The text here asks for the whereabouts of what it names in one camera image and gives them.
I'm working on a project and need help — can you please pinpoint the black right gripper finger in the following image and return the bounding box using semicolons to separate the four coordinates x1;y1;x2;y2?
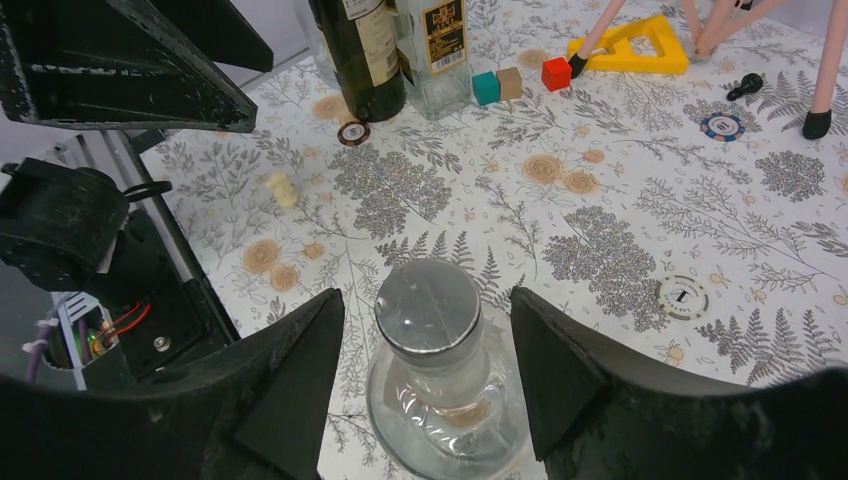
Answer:
1;1;258;133
151;0;274;72

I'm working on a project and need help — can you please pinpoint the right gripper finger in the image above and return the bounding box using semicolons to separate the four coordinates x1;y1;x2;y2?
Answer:
510;287;847;479
1;288;345;479

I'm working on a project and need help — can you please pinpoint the short clear glass bottle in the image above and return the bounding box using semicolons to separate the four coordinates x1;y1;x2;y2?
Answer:
294;0;339;89

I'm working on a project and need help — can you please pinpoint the dark green wine bottle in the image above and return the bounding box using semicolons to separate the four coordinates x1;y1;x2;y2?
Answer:
309;0;406;123

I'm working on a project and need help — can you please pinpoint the clear bottle silver cap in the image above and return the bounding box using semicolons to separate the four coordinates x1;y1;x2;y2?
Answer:
366;259;530;479

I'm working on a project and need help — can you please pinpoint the clear bottle black cap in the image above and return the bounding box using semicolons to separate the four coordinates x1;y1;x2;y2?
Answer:
393;0;471;121

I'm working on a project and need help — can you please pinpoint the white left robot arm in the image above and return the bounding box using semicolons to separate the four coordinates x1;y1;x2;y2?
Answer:
1;1;273;291

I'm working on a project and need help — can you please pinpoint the white poker chip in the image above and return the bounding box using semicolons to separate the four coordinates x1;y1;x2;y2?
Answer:
655;275;710;321

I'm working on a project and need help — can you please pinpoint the black orange poker chip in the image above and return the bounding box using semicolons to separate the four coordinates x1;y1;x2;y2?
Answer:
337;120;370;147

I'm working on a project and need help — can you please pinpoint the cream chess piece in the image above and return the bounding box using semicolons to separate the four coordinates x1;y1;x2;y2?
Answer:
265;172;299;209

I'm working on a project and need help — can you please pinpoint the floral table cloth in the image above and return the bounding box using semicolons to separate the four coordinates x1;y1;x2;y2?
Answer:
143;1;847;479

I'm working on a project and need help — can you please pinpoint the teal cube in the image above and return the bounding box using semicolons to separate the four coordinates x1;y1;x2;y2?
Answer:
471;71;501;106

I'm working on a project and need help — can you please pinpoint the brown wooden cube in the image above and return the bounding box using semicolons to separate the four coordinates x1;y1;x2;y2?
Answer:
495;67;523;101

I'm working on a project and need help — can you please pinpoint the red cube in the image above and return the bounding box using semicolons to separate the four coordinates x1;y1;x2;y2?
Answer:
541;57;572;92

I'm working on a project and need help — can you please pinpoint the small black screw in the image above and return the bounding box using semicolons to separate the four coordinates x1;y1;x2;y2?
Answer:
726;73;764;102

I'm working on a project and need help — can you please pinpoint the pink music stand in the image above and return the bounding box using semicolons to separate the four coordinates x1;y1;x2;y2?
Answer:
592;1;847;140

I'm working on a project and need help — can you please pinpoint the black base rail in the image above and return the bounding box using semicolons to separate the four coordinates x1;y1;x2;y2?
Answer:
39;129;243;392

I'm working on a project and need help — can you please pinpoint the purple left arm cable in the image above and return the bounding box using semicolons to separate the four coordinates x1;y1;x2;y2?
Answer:
23;317;94;386

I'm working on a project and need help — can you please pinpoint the yellow triangle frame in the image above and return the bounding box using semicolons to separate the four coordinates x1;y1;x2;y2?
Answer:
566;15;689;76

